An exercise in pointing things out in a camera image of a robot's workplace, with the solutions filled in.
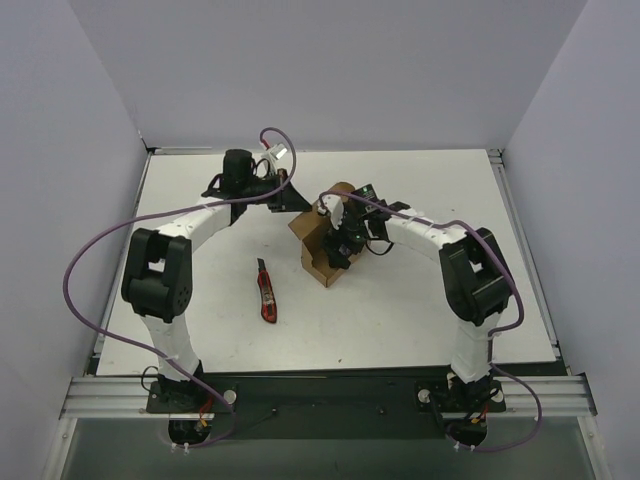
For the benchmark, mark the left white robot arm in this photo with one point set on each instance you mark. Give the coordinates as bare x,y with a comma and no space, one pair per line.
158,274

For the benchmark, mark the red black utility knife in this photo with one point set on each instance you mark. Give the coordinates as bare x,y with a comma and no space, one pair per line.
268,309

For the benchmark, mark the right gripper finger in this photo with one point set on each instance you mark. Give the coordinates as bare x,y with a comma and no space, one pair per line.
338,261
329,246

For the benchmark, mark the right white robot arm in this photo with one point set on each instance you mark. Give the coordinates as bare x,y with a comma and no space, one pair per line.
476,281

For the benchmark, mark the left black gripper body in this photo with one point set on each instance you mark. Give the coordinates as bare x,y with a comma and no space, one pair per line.
280,190

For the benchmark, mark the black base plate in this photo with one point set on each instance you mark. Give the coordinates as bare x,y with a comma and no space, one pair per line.
341,423

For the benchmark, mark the brown cardboard express box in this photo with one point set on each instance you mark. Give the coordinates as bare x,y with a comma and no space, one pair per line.
310,228

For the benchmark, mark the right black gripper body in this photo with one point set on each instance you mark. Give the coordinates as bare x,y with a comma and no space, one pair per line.
341,248

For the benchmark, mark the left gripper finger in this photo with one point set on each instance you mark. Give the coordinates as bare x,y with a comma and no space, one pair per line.
293,197
294,205

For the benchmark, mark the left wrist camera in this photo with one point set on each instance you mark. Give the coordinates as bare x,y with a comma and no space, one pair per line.
274,154

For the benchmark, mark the aluminium frame rail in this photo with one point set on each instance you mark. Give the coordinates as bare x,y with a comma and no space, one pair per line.
118,397

